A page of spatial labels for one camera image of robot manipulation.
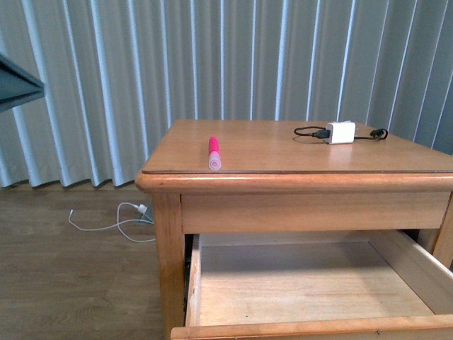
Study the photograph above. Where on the dark panel edge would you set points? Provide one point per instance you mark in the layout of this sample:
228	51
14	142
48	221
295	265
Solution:
17	85

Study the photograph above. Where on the floor power outlet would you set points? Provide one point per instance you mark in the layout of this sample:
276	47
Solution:
146	213

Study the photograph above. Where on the wooden drawer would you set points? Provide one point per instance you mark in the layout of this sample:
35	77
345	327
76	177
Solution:
315	285

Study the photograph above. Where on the pink highlighter marker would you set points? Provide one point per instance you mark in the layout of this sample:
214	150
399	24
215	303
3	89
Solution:
214	154

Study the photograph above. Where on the white charger block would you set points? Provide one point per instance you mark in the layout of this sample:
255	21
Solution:
341	132

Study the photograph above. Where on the pale pleated curtain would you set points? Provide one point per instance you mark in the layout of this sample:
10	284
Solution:
118	73

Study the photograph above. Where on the wooden nightstand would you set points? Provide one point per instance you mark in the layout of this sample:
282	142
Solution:
272	182

